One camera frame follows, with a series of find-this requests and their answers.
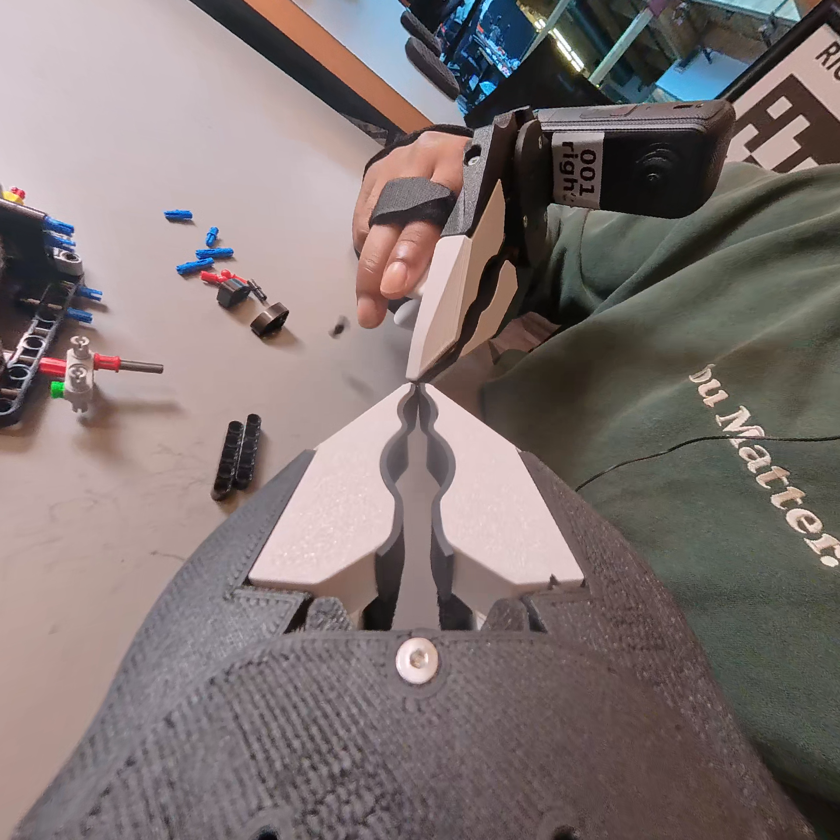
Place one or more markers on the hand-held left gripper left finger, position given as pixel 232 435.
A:
pixel 328 518

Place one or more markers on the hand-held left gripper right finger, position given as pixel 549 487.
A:
pixel 505 525

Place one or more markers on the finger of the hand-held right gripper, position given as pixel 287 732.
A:
pixel 446 295
pixel 505 292

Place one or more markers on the black double lego beam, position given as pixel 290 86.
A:
pixel 236 459

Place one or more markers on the black rounded lego beam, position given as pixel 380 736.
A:
pixel 269 321

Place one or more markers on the black curved lego piece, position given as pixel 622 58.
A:
pixel 231 296

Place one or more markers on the red lego pin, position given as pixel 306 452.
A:
pixel 211 277

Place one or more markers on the lego car chassis assembly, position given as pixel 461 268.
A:
pixel 39 328

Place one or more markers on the black framed white sign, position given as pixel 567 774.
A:
pixel 787 111

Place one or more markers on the green sweatshirt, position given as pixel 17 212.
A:
pixel 689 590

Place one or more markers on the black rubber tire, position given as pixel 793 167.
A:
pixel 430 62
pixel 420 23

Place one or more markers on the orange edged table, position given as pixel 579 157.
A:
pixel 328 52

